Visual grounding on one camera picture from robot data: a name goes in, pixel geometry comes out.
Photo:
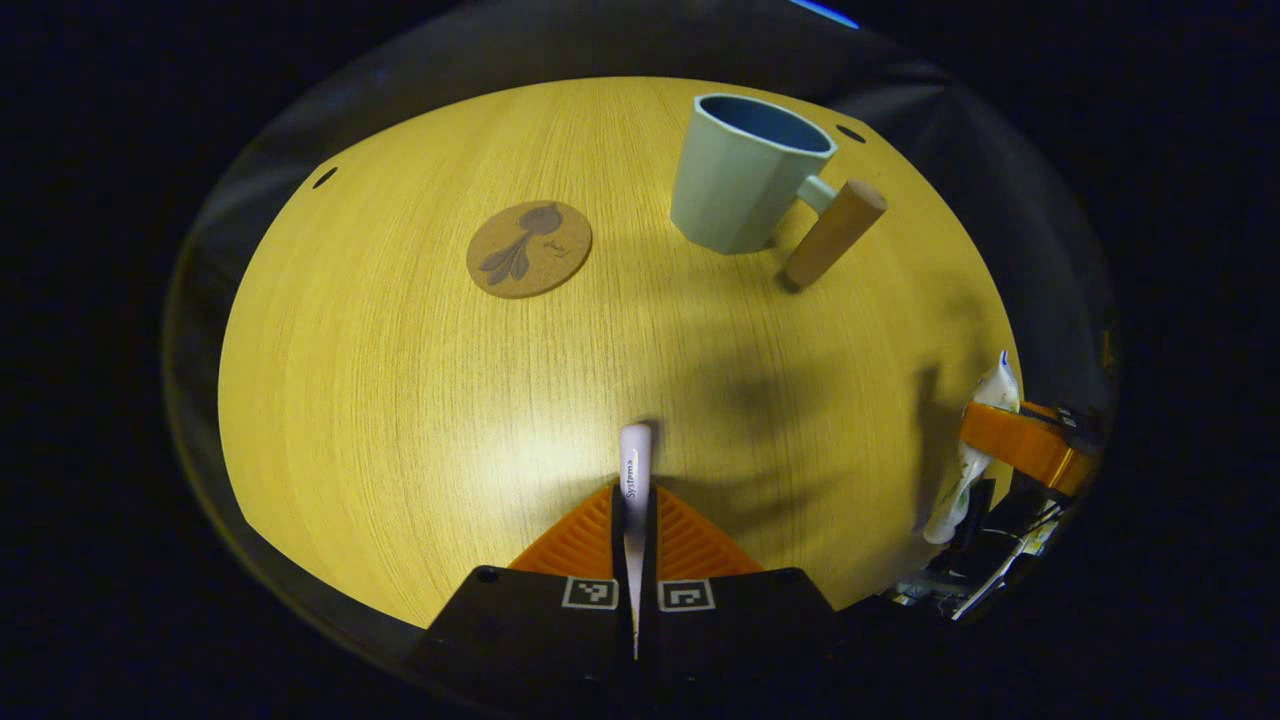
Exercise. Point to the round cork coaster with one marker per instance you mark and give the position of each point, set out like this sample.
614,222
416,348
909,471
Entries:
530,250

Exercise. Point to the pink toothbrush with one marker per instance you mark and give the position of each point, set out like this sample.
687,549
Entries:
635,460

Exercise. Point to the wooden desktop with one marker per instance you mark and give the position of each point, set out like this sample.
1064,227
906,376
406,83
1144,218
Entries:
400,380

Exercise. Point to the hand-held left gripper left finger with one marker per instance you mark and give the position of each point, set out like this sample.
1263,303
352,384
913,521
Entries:
619,550

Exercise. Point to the light blue cup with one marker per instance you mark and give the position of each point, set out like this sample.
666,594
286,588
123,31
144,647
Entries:
730,190

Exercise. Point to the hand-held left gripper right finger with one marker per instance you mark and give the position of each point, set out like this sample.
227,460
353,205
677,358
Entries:
650,550

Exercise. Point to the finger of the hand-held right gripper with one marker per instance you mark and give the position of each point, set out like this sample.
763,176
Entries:
1020,445

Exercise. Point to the white toothpaste tube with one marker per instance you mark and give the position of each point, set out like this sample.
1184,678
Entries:
965,480

